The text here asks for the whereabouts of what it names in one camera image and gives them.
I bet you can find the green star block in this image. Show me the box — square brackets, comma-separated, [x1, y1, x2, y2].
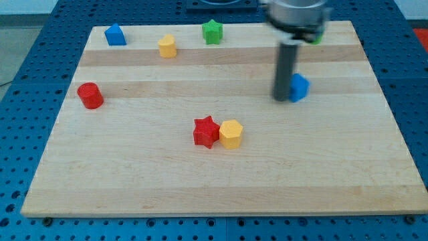
[201, 19, 223, 45]

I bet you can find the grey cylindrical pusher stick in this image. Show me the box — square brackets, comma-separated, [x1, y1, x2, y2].
[272, 43, 298, 102]

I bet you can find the blue cube block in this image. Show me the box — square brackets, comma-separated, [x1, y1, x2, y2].
[289, 74, 310, 102]

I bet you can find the yellow hexagon block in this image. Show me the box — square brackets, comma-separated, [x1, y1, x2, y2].
[219, 119, 243, 149]

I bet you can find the green block behind arm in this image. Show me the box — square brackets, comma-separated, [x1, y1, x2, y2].
[310, 34, 323, 45]

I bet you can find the red star block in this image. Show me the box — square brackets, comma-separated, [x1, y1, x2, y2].
[193, 116, 220, 149]

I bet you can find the red cylinder block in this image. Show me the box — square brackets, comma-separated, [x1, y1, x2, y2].
[77, 82, 104, 109]

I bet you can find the wooden board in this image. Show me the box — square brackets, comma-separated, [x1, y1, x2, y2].
[21, 21, 427, 218]

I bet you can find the blue triangular prism block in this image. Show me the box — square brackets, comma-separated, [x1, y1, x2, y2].
[104, 23, 126, 46]

